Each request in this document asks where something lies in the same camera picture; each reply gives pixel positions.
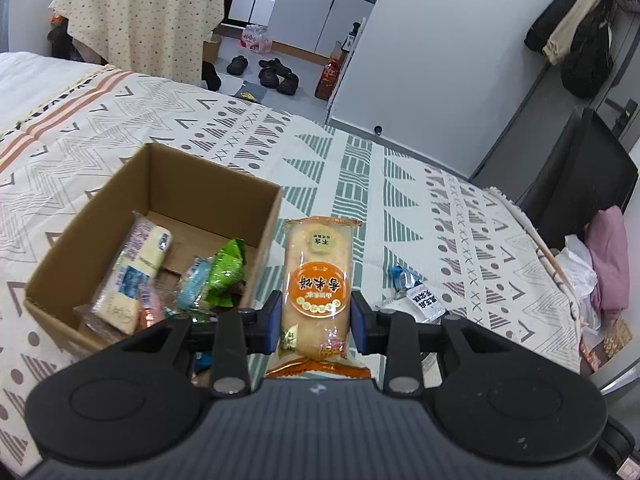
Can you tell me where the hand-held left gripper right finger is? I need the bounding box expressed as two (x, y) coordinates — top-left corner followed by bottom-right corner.
(349, 290), (506, 397)

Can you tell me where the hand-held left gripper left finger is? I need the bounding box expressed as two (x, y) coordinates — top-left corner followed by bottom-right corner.
(125, 290), (284, 399)

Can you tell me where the orange rice cracker packet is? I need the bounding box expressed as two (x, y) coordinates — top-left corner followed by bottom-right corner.
(265, 216), (374, 379)

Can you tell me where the small blue green packet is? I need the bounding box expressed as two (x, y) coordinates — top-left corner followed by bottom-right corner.
(389, 266), (425, 291)

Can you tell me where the bright green snack packet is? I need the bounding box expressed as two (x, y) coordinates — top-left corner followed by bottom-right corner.
(202, 239), (247, 311)

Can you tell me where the white packet with black label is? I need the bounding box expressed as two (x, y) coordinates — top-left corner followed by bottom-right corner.
(380, 285), (449, 324)

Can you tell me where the pink snack packet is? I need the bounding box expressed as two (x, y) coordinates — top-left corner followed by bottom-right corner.
(135, 285), (166, 331)

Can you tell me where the brown cardboard box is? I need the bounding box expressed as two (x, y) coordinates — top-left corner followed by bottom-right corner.
(24, 142), (284, 362)

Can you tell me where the long white snack packet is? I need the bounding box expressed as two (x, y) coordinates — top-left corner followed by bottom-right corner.
(90, 212), (174, 336)

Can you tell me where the dark bag with yellow label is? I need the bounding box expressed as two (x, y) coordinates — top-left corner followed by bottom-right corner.
(235, 80), (269, 104)

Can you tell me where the brown drink bottle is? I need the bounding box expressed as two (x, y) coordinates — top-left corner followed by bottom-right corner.
(315, 57), (342, 100)

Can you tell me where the pink cloth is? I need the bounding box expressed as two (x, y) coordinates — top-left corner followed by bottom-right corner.
(585, 207), (630, 311)

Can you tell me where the black chair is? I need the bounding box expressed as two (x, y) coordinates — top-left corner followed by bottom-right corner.
(515, 107), (640, 251)

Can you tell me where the pack of water bottles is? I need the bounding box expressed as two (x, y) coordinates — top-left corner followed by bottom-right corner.
(239, 24), (274, 55)

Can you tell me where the grey kitchen cabinet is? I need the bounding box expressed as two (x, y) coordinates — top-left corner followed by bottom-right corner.
(267, 0), (376, 66)

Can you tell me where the round table with dotted cloth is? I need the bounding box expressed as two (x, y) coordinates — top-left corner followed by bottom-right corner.
(48, 0), (230, 86)

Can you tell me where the white bed sheet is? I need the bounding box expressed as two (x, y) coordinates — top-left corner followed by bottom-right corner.
(0, 51), (106, 136)

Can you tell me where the dark clothes pile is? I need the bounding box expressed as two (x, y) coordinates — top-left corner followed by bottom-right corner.
(47, 15), (86, 61)

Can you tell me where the hanging beige garment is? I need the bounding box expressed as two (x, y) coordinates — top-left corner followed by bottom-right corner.
(542, 0), (616, 66)

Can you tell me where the hanging black jacket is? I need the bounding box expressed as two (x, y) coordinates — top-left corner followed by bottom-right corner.
(524, 0), (609, 54)

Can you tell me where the door handle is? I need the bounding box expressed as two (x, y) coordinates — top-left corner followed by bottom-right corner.
(602, 100), (632, 136)

